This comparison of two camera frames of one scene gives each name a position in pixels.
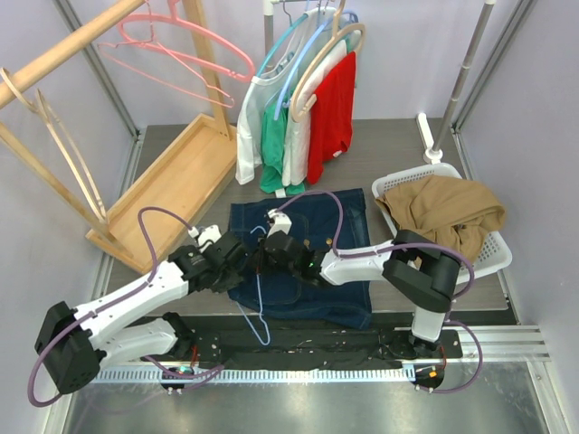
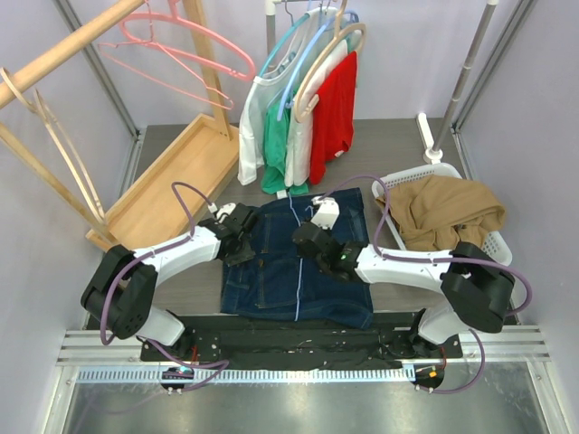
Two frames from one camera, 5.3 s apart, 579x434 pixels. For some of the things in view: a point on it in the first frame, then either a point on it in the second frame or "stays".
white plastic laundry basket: (495, 250) stays
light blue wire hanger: (260, 306) -> (301, 259)
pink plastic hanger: (214, 65) stays
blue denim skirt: (327, 222) stays
